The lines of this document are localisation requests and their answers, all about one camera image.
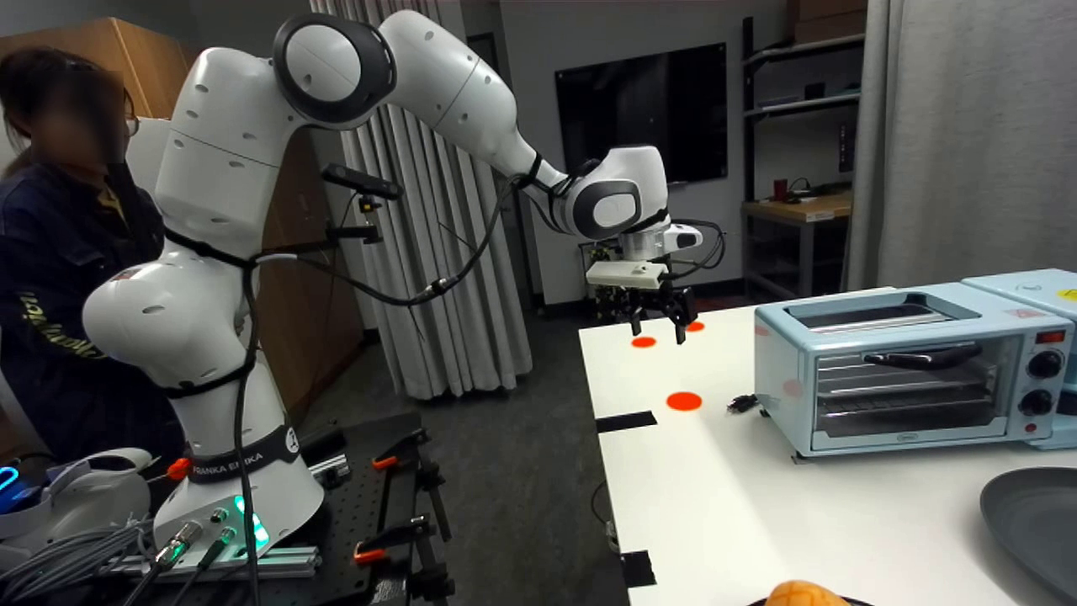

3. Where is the brown cardboard box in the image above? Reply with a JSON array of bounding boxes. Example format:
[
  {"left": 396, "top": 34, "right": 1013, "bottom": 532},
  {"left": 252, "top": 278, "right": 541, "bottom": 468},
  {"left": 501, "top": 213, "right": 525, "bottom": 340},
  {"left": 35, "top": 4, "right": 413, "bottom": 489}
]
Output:
[{"left": 788, "top": 0, "right": 871, "bottom": 46}]

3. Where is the orange fruit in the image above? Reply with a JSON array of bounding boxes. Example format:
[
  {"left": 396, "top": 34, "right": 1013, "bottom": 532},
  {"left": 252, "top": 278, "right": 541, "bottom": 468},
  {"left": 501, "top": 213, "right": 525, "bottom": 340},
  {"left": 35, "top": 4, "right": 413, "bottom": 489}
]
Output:
[{"left": 769, "top": 578, "right": 851, "bottom": 606}]

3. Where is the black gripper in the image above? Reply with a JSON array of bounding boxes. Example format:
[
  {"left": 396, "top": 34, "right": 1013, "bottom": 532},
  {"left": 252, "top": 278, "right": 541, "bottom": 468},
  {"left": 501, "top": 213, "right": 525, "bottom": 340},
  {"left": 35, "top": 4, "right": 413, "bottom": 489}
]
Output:
[{"left": 585, "top": 281, "right": 702, "bottom": 347}]

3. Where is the wooden cabinet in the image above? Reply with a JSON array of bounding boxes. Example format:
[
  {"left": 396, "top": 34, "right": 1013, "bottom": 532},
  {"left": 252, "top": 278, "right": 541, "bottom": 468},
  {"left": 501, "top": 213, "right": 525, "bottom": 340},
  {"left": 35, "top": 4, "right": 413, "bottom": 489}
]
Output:
[{"left": 0, "top": 12, "right": 370, "bottom": 425}]

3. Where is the dark shelf unit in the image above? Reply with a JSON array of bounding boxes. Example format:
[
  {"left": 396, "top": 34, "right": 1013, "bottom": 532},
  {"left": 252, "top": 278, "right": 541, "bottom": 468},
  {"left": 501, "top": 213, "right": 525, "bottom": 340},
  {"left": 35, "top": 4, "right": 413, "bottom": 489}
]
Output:
[{"left": 739, "top": 10, "right": 871, "bottom": 300}]

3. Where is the white grey plastic device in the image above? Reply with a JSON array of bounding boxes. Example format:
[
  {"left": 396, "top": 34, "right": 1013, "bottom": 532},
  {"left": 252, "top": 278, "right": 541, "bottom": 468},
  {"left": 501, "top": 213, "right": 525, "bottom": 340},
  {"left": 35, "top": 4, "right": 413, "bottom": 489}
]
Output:
[{"left": 22, "top": 443, "right": 156, "bottom": 553}]

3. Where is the wooden side desk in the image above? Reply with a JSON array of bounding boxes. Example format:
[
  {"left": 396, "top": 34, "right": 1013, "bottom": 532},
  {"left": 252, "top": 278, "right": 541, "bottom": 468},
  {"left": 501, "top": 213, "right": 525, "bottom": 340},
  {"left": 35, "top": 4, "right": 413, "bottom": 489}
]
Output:
[{"left": 744, "top": 193, "right": 856, "bottom": 296}]

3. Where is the light blue toaster oven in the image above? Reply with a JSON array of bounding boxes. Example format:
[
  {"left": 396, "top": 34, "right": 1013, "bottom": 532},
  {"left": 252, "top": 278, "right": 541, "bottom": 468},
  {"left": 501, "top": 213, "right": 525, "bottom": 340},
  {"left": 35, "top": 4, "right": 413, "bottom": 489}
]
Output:
[{"left": 751, "top": 278, "right": 1070, "bottom": 463}]

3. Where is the black round pan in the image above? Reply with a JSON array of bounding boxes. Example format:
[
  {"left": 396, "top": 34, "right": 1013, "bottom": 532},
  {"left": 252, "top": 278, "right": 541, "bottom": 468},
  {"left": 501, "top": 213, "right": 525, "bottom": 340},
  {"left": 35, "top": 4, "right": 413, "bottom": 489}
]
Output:
[{"left": 975, "top": 463, "right": 1077, "bottom": 606}]

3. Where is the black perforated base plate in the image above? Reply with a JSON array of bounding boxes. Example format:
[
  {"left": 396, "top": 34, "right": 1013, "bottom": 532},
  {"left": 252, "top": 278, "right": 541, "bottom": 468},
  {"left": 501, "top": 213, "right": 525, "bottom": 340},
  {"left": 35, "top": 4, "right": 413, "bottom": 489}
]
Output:
[{"left": 113, "top": 406, "right": 454, "bottom": 606}]

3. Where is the person in dark jacket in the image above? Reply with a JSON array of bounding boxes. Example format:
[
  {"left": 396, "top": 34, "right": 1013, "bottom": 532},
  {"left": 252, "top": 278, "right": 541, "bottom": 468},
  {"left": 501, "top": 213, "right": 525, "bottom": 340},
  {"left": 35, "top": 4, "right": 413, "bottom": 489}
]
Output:
[{"left": 0, "top": 43, "right": 190, "bottom": 463}]

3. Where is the black camera on stand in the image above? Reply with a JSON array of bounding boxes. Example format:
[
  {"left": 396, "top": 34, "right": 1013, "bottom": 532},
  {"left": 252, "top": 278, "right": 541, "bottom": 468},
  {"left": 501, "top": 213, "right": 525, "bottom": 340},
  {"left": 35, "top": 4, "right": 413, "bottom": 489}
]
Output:
[{"left": 319, "top": 162, "right": 405, "bottom": 250}]

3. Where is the silver toaster oven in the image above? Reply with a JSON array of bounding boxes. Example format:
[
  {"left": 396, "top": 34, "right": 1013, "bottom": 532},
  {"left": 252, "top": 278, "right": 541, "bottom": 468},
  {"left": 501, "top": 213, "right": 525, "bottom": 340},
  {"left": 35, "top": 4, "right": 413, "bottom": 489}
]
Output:
[{"left": 962, "top": 267, "right": 1077, "bottom": 450}]

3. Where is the grey cable bundle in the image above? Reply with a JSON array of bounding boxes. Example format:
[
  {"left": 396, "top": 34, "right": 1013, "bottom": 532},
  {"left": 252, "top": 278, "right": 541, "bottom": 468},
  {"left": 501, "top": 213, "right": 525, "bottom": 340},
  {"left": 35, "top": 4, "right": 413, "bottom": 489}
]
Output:
[{"left": 0, "top": 514, "right": 156, "bottom": 606}]

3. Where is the black table edge bracket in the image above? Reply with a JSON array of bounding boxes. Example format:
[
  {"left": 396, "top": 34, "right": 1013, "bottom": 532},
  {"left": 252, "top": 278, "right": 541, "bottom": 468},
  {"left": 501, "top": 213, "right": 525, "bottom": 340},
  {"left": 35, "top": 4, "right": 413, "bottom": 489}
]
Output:
[
  {"left": 620, "top": 544, "right": 659, "bottom": 588},
  {"left": 592, "top": 406, "right": 659, "bottom": 436}
]

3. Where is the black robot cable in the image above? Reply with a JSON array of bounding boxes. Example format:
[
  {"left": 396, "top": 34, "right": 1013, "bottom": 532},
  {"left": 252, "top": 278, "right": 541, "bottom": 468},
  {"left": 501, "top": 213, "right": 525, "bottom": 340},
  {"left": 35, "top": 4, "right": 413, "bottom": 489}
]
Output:
[{"left": 238, "top": 149, "right": 585, "bottom": 312}]

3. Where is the grey plain curtain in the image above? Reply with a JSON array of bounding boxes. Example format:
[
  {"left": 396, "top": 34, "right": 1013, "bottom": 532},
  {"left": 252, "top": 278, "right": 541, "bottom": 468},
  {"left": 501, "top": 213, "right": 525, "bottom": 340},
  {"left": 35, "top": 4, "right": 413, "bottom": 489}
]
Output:
[{"left": 846, "top": 0, "right": 1077, "bottom": 294}]

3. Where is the small blue object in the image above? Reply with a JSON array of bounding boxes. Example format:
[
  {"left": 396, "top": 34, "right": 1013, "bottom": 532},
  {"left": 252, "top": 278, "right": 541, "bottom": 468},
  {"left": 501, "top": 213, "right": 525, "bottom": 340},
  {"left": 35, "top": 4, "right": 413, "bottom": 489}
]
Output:
[{"left": 0, "top": 462, "right": 40, "bottom": 514}]

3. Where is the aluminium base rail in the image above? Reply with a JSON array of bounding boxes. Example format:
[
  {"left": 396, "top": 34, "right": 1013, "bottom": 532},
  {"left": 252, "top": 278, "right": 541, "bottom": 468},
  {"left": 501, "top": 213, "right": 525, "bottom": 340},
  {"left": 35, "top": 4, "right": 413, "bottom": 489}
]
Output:
[{"left": 99, "top": 543, "right": 322, "bottom": 583}]

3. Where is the black clamp orange handle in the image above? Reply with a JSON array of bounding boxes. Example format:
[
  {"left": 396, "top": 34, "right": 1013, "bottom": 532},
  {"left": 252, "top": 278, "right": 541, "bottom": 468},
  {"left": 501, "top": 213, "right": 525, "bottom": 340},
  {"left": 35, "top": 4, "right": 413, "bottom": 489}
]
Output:
[
  {"left": 156, "top": 450, "right": 194, "bottom": 489},
  {"left": 368, "top": 425, "right": 454, "bottom": 544},
  {"left": 349, "top": 510, "right": 457, "bottom": 606}
]

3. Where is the light grey pleated curtain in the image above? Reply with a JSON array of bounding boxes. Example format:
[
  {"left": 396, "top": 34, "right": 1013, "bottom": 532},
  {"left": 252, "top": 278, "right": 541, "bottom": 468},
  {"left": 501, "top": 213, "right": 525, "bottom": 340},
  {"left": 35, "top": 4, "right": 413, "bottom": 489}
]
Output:
[{"left": 307, "top": 0, "right": 538, "bottom": 404}]

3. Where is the black wall monitor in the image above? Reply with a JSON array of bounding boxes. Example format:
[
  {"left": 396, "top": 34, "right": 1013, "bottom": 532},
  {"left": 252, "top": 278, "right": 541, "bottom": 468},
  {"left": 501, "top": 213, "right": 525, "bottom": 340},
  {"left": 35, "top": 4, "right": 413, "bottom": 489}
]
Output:
[{"left": 551, "top": 41, "right": 733, "bottom": 188}]

